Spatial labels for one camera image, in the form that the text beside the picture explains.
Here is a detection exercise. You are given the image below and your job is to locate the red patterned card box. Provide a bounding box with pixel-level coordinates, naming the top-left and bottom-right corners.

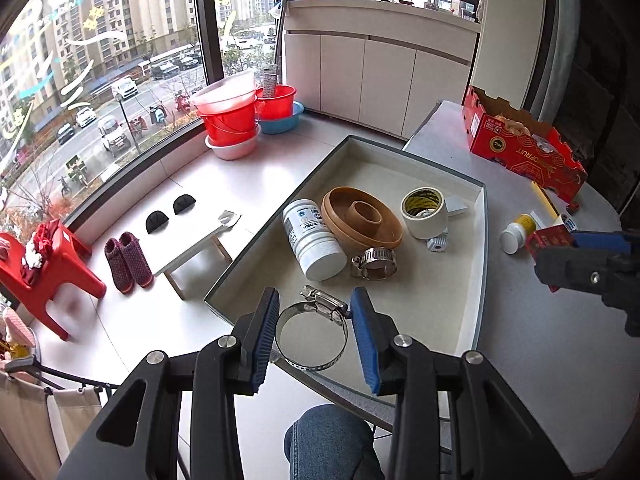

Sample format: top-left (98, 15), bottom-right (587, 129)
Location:
top-left (525, 226), bottom-right (577, 292)

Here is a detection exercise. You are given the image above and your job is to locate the yellow utility knife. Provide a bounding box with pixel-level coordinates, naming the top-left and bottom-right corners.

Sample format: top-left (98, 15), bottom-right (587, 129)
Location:
top-left (530, 181), bottom-right (560, 220)

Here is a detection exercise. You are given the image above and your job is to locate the small yellow cap bottle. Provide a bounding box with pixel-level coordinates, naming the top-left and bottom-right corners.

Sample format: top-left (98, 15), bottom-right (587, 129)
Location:
top-left (499, 214), bottom-right (537, 255)

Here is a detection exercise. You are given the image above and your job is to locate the white tape roll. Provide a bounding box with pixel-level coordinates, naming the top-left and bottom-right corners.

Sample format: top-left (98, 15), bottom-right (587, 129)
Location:
top-left (400, 186), bottom-right (448, 240)

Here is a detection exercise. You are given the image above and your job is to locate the metal hose clamp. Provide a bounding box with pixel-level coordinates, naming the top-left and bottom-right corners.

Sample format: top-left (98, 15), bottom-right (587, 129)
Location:
top-left (274, 285), bottom-right (352, 373)
top-left (350, 247), bottom-right (398, 281)

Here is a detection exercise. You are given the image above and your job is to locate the white supplement jar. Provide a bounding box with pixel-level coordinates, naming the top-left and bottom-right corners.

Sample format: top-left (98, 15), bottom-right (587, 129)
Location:
top-left (282, 200), bottom-right (347, 282)

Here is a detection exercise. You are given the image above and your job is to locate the small white box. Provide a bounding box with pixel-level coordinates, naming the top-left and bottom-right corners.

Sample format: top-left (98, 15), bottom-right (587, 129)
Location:
top-left (445, 195), bottom-right (468, 218)

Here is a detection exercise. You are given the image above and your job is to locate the folding chair fabric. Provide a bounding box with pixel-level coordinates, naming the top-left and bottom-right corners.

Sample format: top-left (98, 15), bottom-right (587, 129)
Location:
top-left (1, 362), bottom-right (117, 479)

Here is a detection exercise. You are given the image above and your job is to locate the red cardboard fruit box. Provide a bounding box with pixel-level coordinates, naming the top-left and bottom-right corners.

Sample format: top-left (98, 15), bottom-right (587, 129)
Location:
top-left (462, 86), bottom-right (587, 203)

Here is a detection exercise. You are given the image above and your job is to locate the jeans knee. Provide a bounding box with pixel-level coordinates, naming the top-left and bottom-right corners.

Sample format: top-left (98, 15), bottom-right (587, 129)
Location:
top-left (283, 404), bottom-right (384, 480)

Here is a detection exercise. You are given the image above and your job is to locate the right purple slipper boot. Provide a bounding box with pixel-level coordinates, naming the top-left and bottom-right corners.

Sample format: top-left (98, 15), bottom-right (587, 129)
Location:
top-left (119, 232), bottom-right (154, 288)

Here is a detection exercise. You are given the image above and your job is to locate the purple slipper boot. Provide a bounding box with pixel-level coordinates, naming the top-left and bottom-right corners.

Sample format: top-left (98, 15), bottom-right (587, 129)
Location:
top-left (104, 238), bottom-right (134, 295)
top-left (119, 232), bottom-right (154, 288)

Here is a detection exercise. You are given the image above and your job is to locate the small white low table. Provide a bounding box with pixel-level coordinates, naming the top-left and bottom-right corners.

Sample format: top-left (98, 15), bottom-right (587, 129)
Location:
top-left (141, 210), bottom-right (242, 300)

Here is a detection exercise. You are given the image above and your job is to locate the left purple slipper boot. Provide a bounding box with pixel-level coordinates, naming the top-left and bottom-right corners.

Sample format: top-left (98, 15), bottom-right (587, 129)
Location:
top-left (104, 238), bottom-right (134, 295)

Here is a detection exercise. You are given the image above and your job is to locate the red plastic stool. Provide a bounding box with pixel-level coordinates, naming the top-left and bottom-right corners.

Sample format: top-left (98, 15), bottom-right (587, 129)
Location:
top-left (1, 220), bottom-right (106, 340)

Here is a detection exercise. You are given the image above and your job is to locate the black shoe insert left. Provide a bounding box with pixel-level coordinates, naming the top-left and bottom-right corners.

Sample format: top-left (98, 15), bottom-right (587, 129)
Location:
top-left (145, 210), bottom-right (168, 234)

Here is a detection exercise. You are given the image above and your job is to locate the black shoe insert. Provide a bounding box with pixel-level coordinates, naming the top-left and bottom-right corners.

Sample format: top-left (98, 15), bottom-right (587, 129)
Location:
top-left (145, 210), bottom-right (168, 234)
top-left (172, 194), bottom-right (196, 214)

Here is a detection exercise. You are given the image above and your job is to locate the black shoe insert right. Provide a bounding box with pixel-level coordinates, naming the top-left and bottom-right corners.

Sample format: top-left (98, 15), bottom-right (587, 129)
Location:
top-left (172, 194), bottom-right (196, 214)

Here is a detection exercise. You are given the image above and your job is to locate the grey shallow tray box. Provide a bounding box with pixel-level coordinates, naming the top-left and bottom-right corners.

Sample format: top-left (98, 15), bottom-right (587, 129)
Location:
top-left (206, 136), bottom-right (487, 428)

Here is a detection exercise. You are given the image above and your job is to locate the white balcony cabinet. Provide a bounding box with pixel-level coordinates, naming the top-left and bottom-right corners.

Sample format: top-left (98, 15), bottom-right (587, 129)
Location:
top-left (283, 0), bottom-right (480, 139)

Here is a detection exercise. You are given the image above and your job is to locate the white basin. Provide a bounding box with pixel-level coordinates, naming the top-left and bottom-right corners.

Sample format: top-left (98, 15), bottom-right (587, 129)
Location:
top-left (204, 126), bottom-right (262, 160)

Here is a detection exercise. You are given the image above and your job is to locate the red bucket with clear basin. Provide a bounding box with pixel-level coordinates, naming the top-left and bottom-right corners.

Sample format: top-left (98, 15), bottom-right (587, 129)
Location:
top-left (190, 70), bottom-right (257, 146)

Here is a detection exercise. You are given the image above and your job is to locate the blue basin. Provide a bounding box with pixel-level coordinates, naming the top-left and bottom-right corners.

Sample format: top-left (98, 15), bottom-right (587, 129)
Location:
top-left (258, 101), bottom-right (305, 136)

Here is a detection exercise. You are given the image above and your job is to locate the red basin with brush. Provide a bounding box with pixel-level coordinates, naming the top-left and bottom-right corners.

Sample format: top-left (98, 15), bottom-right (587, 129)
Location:
top-left (255, 65), bottom-right (297, 120)

